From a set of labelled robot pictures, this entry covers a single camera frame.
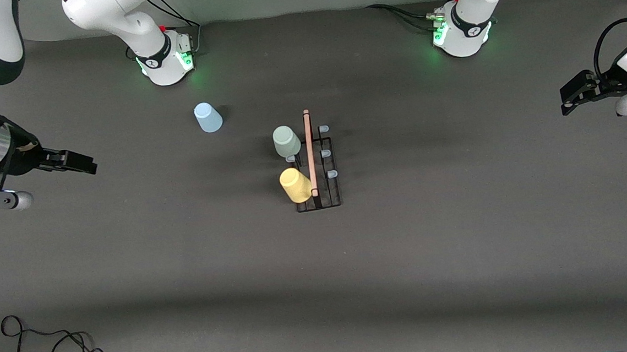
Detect pale green plastic cup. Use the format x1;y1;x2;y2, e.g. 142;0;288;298
272;124;303;159

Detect yellow plastic cup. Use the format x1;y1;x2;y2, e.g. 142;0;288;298
279;167;314;205

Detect black wire cup holder rack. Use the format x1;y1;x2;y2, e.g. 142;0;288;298
284;107;343;213

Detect light blue plastic cup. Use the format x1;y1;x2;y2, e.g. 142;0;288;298
193;101;223;134

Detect black left arm hose cable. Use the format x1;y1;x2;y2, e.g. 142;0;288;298
591;18;627;78

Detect black right arm base cables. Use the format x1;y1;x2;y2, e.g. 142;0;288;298
122;0;204;62

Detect black arm base cables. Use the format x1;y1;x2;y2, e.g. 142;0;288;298
122;0;204;62
365;0;466;35

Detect black left arm base cables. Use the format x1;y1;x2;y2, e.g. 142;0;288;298
365;0;466;35

